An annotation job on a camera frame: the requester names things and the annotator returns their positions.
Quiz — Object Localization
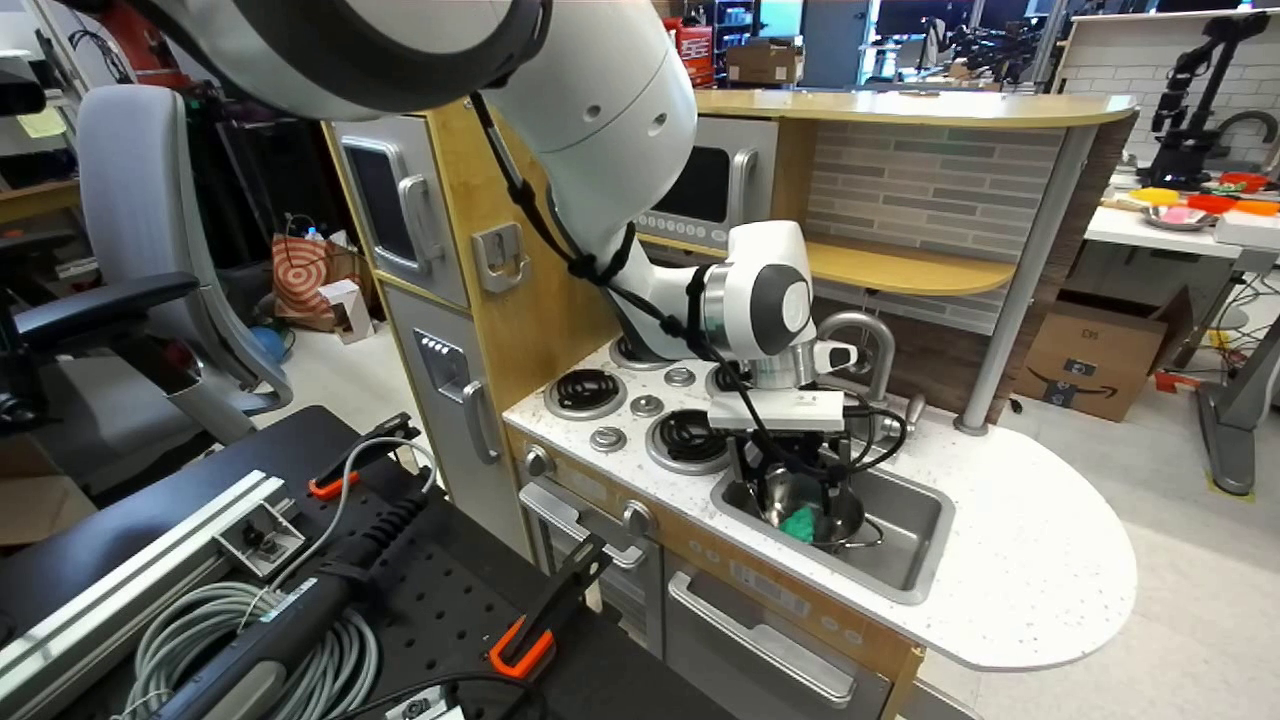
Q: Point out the red patterned bag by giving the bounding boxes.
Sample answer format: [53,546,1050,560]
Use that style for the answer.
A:
[266,226,372,336]

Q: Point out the grey office chair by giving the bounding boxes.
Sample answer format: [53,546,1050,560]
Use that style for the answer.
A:
[0,78,301,450]

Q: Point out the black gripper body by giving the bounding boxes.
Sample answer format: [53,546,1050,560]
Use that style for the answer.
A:
[726,427,872,538]

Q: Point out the coiled grey cable bundle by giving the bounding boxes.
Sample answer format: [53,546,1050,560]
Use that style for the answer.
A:
[116,576,382,720]

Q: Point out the grey sink basin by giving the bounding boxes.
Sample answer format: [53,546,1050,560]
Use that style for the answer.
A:
[709,425,959,605]

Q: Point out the grey cabinet door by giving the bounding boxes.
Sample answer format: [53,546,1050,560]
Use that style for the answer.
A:
[511,471,662,660]

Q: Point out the wooden toy kitchen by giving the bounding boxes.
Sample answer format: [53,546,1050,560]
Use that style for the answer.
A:
[316,82,1144,720]

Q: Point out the brown cardboard box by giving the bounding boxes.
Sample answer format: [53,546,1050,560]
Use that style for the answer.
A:
[1005,282,1199,427]

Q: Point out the black coil stove burner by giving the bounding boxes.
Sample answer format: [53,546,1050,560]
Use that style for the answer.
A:
[645,404,739,477]
[606,331,671,374]
[543,363,632,425]

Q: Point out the grey fridge door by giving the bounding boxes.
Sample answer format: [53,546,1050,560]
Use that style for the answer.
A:
[379,282,540,565]

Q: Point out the grey toy microwave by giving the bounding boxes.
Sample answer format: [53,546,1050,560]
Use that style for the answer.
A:
[637,113,784,254]

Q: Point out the orange and black clamp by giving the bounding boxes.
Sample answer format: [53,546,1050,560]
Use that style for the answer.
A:
[305,409,424,508]
[478,534,614,687]

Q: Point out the aluminium profile rail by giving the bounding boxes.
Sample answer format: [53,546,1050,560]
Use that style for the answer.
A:
[0,463,290,720]

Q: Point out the silver metal pot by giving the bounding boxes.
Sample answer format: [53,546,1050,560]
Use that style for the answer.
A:
[751,463,895,560]

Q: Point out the silver toy faucet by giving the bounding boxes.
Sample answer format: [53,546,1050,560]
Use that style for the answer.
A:
[810,306,931,461]

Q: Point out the grey freezer door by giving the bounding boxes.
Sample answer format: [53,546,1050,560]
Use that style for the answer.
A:
[327,113,471,319]

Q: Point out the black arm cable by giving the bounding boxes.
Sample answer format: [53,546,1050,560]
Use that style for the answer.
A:
[463,89,751,404]

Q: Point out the silver wrist camera bar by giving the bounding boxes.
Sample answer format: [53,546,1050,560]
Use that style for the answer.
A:
[699,385,854,441]

